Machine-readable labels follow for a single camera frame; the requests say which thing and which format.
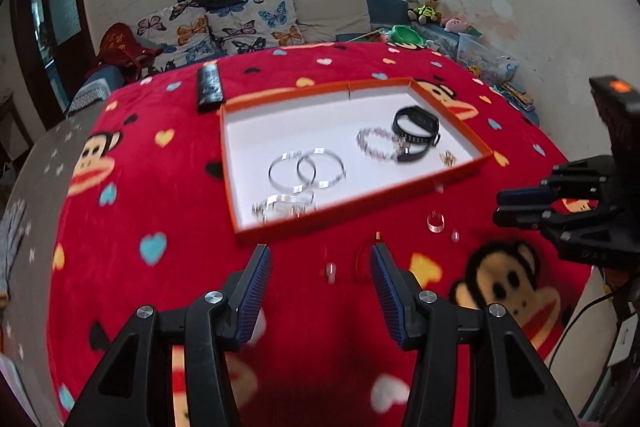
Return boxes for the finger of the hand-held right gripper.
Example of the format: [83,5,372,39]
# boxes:
[498,156,618,208]
[494,202,622,254]

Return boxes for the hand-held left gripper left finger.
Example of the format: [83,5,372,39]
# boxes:
[65,244,274,427]

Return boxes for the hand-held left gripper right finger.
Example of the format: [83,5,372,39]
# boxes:
[370,243,578,427]

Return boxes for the orange shallow box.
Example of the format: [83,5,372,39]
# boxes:
[218,78,493,248]

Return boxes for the silver bangle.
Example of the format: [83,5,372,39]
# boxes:
[296,148,347,188]
[268,152,316,192]

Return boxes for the black smart band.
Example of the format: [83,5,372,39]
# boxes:
[391,106,442,164]

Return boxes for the pink bead bracelet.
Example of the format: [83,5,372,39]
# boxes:
[356,127,407,165]

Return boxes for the stack of books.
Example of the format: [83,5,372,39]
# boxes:
[492,82,538,112]

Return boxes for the clear plastic container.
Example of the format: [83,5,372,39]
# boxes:
[457,32,518,82]

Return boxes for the red monkey printed blanket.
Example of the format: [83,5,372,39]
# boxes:
[47,41,601,427]

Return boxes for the green plastic bowl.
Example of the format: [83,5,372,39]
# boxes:
[385,24,425,50]

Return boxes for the black remote control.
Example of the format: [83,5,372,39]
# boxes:
[196,64,227,114]

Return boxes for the bear plush toy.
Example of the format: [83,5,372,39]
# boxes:
[407,0,443,25]

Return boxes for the grey star tablecloth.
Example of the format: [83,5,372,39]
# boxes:
[0,117,108,427]

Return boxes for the cream cushion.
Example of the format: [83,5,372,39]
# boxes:
[292,0,372,44]

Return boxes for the butterfly print pillow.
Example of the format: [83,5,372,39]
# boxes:
[136,4,213,68]
[205,0,306,55]

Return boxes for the red bag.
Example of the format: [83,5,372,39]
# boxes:
[95,23,163,82]

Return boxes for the dark wooden door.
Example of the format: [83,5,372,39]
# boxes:
[10,0,96,128]

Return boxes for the black cable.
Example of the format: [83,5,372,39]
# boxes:
[547,287,621,370]

